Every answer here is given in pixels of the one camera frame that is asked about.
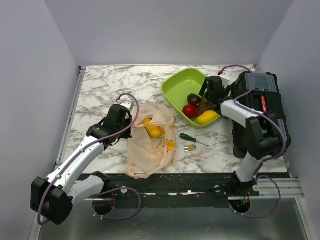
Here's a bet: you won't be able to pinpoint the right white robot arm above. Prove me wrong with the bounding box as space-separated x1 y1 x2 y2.
199 72 292 196

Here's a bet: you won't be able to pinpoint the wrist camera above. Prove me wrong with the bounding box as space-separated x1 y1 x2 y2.
118 99 134 111
221 77 230 89

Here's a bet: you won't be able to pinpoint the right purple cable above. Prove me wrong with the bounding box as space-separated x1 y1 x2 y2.
217 64 286 218

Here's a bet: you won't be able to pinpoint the yellow fake fruit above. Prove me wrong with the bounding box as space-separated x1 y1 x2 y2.
142 118 163 138

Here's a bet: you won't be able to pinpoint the yellow fake mango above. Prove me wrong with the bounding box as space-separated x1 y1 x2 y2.
196 110 219 125

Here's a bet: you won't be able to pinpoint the dark red fake fruit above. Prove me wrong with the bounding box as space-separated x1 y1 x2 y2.
187 93 202 107

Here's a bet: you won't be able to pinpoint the purple cable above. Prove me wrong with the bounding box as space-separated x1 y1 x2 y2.
37 93 142 226
217 64 286 218

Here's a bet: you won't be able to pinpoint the green handled screwdriver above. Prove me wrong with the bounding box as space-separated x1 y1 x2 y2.
179 133 209 147

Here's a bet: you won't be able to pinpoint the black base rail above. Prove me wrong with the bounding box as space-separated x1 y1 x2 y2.
92 171 259 209

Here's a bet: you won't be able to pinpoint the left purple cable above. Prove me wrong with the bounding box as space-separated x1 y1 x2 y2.
37 93 142 226

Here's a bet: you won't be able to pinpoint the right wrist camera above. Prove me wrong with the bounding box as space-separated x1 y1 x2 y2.
221 77 230 89

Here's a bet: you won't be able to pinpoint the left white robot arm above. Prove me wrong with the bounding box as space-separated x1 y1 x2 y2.
30 100 133 225

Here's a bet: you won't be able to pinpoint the green plastic tray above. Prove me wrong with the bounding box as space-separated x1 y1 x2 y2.
160 68 221 129

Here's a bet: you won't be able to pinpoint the translucent orange plastic bag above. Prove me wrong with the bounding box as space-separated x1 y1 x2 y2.
126 102 177 179

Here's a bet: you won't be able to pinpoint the red fake grapes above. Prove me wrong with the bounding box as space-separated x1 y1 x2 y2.
196 98 212 118

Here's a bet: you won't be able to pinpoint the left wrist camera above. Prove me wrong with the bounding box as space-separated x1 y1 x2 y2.
118 99 134 111

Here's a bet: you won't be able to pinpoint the hex key set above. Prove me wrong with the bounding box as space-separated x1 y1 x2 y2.
184 144 197 152

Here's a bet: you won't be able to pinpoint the black plastic toolbox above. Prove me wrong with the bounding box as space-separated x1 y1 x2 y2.
230 72 292 160

